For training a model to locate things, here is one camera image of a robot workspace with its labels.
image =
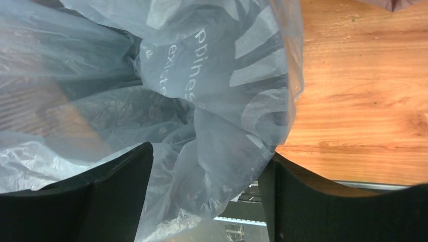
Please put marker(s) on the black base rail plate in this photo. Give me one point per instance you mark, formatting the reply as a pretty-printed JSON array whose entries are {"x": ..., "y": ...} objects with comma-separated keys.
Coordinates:
[{"x": 247, "y": 206}]

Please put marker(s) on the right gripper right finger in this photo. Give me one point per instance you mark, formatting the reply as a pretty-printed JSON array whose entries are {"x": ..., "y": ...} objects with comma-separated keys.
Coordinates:
[{"x": 300, "y": 205}]

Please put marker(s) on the light blue plastic bag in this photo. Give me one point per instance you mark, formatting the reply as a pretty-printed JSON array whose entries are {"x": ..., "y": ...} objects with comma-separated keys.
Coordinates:
[{"x": 211, "y": 85}]

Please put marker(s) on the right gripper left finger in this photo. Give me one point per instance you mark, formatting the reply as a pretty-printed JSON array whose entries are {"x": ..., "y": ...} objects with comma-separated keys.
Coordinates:
[{"x": 101, "y": 204}]

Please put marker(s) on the grey mesh trash bin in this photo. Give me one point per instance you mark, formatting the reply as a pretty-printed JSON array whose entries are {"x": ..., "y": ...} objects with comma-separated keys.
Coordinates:
[{"x": 43, "y": 86}]

